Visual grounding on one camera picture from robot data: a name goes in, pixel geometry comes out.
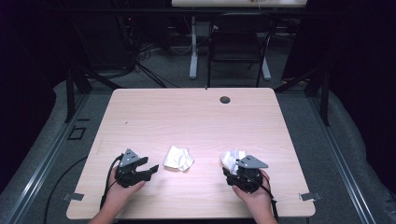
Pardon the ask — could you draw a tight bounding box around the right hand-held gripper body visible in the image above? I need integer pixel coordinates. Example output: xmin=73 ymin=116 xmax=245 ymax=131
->
xmin=228 ymin=154 xmax=270 ymax=194

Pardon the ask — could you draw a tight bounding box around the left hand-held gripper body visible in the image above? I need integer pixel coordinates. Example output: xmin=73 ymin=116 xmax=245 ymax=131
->
xmin=114 ymin=148 xmax=148 ymax=189

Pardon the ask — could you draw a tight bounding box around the white sock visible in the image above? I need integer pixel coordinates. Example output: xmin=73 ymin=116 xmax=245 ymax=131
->
xmin=163 ymin=145 xmax=195 ymax=173
xmin=219 ymin=149 xmax=248 ymax=176

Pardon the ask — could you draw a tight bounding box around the person's right hand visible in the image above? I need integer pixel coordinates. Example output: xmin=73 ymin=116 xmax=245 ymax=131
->
xmin=232 ymin=170 xmax=273 ymax=217

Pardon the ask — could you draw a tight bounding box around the person's left hand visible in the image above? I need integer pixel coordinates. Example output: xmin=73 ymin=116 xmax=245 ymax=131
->
xmin=100 ymin=166 xmax=147 ymax=217

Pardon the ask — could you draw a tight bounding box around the black tape square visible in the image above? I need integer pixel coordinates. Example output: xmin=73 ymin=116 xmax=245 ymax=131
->
xmin=66 ymin=125 xmax=87 ymax=141

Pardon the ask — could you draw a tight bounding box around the black folding chair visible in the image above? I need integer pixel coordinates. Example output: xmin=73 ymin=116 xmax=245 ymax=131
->
xmin=205 ymin=12 xmax=278 ymax=89

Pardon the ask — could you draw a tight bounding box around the dark equipment rack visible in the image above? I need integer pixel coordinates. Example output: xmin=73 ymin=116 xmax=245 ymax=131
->
xmin=115 ymin=13 xmax=139 ymax=71

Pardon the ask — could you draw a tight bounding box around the white desk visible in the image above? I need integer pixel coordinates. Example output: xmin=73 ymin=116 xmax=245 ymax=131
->
xmin=171 ymin=0 xmax=308 ymax=81

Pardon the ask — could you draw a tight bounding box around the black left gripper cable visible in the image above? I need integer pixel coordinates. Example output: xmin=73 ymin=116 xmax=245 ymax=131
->
xmin=99 ymin=153 xmax=125 ymax=210

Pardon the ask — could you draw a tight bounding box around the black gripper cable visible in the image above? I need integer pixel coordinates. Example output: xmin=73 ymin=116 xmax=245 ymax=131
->
xmin=99 ymin=153 xmax=125 ymax=210
xmin=261 ymin=172 xmax=280 ymax=222

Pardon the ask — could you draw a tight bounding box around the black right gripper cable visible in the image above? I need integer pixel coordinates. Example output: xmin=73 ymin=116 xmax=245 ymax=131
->
xmin=261 ymin=172 xmax=280 ymax=222

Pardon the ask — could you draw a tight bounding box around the grey metal table bracket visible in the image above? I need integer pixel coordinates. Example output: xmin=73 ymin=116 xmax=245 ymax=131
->
xmin=299 ymin=191 xmax=322 ymax=202
xmin=62 ymin=192 xmax=85 ymax=202

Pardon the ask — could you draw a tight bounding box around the black cable on floor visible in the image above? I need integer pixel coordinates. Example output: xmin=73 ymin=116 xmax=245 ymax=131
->
xmin=42 ymin=156 xmax=89 ymax=224

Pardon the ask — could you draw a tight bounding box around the aluminium floor rail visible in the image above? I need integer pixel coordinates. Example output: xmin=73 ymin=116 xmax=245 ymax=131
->
xmin=4 ymin=92 xmax=92 ymax=224
xmin=306 ymin=92 xmax=378 ymax=224

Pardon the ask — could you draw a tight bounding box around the bundle of floor cables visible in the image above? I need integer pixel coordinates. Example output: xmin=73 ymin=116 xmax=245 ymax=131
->
xmin=132 ymin=40 xmax=181 ymax=89

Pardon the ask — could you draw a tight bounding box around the black metal frame stand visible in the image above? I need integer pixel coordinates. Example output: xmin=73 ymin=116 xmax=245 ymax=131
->
xmin=64 ymin=60 xmax=123 ymax=124
xmin=274 ymin=66 xmax=332 ymax=127

